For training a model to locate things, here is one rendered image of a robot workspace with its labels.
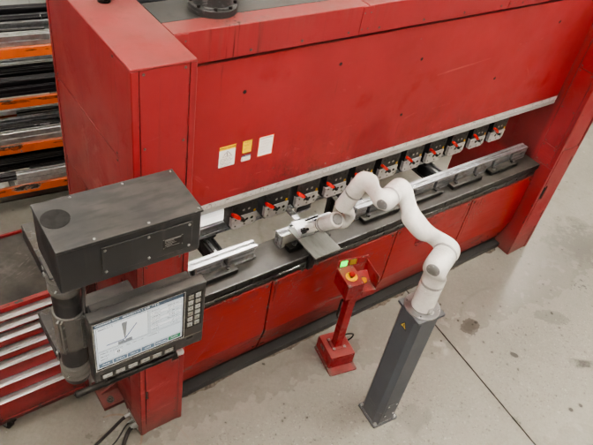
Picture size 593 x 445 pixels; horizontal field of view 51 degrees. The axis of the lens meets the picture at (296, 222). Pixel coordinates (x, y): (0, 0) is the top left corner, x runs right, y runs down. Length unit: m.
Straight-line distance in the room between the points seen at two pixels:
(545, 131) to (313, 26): 2.60
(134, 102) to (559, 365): 3.59
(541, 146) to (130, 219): 3.55
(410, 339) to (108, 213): 1.84
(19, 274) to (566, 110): 3.66
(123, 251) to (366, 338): 2.61
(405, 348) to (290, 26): 1.76
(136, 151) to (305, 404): 2.20
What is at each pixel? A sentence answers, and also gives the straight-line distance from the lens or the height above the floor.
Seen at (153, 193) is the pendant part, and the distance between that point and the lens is 2.19.
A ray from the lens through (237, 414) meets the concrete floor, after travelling 3.91.
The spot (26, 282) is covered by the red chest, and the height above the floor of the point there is 0.98.
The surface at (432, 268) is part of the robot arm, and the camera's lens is 2.97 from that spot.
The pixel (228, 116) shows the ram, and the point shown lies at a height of 1.88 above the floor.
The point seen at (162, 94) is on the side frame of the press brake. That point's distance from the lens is 2.26.
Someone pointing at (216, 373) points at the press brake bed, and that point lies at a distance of 4.00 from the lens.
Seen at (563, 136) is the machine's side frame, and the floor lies 1.17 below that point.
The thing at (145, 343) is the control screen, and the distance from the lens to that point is 2.47.
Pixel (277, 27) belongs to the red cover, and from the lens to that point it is 2.65.
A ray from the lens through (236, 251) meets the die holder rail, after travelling 3.39.
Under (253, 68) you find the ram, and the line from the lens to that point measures 2.69.
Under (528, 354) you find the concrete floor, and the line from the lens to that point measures 4.80.
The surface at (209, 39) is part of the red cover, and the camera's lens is 2.49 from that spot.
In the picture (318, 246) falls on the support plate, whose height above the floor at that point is 1.00.
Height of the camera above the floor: 3.34
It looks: 41 degrees down
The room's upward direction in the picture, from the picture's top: 11 degrees clockwise
